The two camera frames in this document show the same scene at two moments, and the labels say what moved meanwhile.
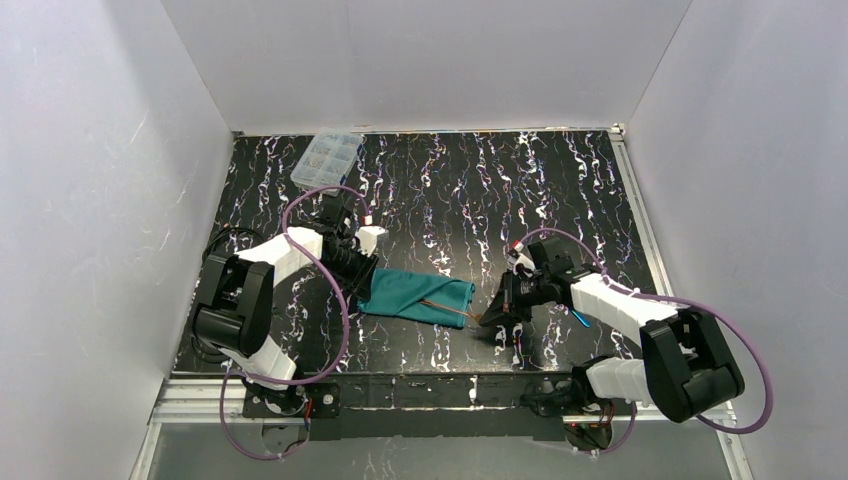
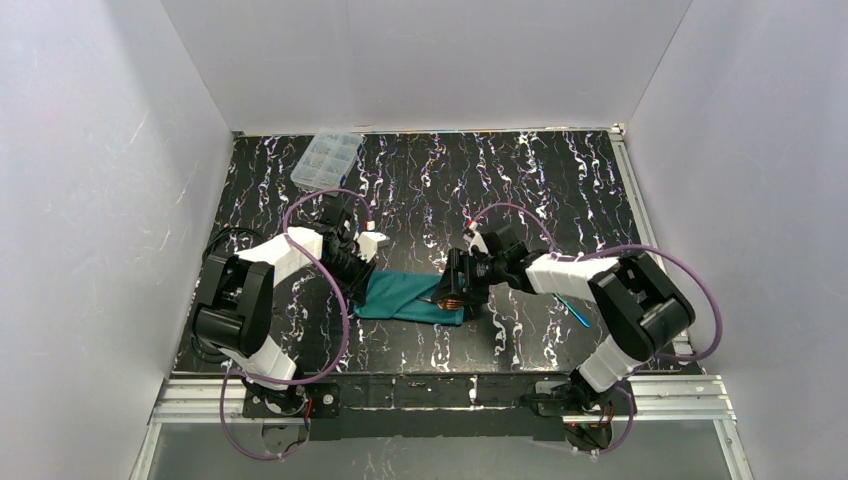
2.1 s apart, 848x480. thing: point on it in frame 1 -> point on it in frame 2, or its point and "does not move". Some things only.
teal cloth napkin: (418, 296) does not move
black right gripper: (514, 299) -> (457, 279)
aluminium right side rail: (650, 239) does not move
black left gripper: (361, 283) does not move
